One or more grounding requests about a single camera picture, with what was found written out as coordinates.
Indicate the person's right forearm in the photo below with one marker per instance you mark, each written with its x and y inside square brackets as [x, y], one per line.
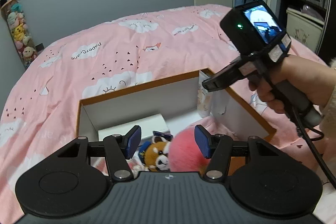
[331, 119]

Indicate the white storage bin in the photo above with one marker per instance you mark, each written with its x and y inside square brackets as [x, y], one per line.
[302, 27]

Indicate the black shelf unit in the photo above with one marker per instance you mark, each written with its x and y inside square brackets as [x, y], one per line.
[332, 3]

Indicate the pink fluffy ball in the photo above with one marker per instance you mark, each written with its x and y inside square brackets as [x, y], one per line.
[183, 150]

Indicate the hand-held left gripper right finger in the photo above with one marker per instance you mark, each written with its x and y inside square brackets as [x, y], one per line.
[203, 141]

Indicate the orange cardboard box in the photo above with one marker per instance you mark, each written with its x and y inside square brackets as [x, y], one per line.
[147, 98]

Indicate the white plastic packet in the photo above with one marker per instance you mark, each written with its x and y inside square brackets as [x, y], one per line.
[204, 100]

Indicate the hanging column of plush toys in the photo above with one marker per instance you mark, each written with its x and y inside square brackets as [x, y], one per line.
[18, 29]

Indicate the pink printed blanket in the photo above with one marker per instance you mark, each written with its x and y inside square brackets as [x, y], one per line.
[92, 69]

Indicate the red panda plush toy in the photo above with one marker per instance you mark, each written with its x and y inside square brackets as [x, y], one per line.
[157, 153]

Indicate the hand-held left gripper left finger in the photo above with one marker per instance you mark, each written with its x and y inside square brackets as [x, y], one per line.
[132, 141]

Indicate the person's right hand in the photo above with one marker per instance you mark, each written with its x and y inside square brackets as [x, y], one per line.
[302, 74]

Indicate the small white box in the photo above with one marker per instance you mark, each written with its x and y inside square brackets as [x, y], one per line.
[131, 125]

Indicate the pink cloth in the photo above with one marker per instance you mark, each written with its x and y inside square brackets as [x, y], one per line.
[220, 129]

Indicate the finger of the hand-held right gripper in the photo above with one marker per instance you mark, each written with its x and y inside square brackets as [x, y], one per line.
[220, 78]

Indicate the white crochet rabbit doll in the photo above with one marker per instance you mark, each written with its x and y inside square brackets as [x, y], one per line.
[136, 167]

